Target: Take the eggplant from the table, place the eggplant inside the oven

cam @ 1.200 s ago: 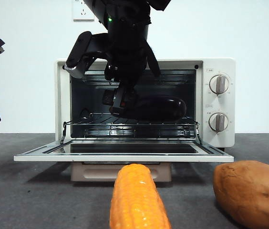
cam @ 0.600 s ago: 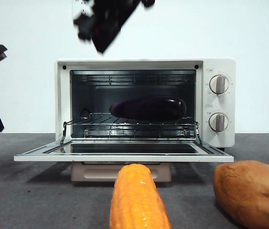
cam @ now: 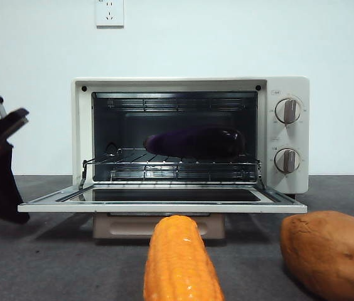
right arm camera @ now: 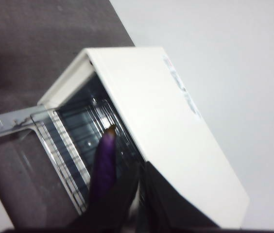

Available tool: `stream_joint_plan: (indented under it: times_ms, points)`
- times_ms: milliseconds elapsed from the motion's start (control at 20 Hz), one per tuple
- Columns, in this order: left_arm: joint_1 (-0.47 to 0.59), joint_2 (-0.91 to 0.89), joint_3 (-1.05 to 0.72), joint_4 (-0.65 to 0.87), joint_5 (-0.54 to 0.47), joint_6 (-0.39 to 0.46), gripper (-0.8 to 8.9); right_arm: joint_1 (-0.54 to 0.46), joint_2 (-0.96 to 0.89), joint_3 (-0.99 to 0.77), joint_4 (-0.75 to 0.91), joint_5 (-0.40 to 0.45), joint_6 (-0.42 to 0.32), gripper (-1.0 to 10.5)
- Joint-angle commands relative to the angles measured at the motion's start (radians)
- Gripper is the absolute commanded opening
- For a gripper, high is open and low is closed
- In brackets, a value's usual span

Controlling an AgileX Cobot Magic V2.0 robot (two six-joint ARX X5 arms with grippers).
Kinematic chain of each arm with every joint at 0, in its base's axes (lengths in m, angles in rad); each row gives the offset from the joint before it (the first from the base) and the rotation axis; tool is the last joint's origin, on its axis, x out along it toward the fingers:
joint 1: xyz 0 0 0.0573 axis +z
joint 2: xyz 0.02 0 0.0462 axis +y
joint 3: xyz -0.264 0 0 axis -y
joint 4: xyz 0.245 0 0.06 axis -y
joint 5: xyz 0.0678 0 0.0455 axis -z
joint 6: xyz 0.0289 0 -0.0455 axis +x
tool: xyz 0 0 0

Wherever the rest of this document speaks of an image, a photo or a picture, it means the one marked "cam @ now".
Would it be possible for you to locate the oven door with beige handle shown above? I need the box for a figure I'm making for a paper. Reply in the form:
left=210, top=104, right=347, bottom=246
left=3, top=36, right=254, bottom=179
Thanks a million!
left=17, top=184, right=308, bottom=240

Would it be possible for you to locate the purple eggplant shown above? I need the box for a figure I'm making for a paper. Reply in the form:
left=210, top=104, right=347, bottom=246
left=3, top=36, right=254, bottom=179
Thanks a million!
left=145, top=126, right=246, bottom=159

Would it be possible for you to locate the cream Toshiba toaster oven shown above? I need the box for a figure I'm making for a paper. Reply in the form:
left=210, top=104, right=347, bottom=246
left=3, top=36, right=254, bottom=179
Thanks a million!
left=72, top=77, right=309, bottom=196

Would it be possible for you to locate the oven timer knob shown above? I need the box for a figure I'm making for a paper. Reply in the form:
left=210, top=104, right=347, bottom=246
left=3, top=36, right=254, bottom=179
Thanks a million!
left=274, top=148, right=302, bottom=174

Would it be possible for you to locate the oven temperature knob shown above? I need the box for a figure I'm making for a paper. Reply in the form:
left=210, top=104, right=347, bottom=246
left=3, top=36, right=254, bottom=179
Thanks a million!
left=274, top=98, right=302, bottom=125

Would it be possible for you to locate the yellow corn cob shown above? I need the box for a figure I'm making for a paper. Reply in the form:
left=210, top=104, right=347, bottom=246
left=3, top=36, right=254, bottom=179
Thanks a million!
left=143, top=214, right=226, bottom=301

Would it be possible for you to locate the orange-brown sweet potato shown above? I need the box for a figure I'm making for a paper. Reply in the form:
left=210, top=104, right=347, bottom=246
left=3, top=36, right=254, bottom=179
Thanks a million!
left=279, top=211, right=354, bottom=301

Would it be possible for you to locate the metal wire oven rack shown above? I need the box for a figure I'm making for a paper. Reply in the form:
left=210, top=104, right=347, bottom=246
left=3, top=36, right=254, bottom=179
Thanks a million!
left=82, top=147, right=261, bottom=167

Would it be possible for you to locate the white wall socket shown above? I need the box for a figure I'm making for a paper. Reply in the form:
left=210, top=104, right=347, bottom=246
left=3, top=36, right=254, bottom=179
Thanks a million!
left=95, top=0, right=125, bottom=29

